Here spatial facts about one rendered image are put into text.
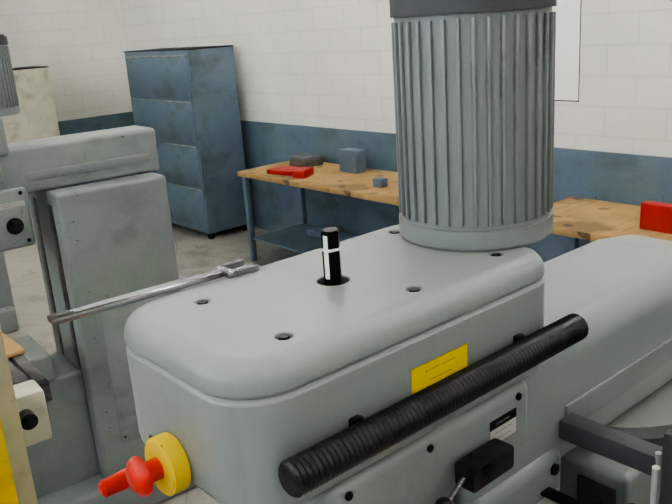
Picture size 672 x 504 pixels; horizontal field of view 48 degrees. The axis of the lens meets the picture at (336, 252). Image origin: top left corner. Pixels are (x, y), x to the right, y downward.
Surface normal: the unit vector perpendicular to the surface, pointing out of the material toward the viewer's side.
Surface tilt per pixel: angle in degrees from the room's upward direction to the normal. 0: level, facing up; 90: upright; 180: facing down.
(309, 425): 90
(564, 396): 90
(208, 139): 90
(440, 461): 90
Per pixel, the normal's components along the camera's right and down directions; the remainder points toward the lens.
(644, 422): -0.07, -0.96
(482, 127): -0.02, 0.29
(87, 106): 0.66, 0.18
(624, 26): -0.75, 0.24
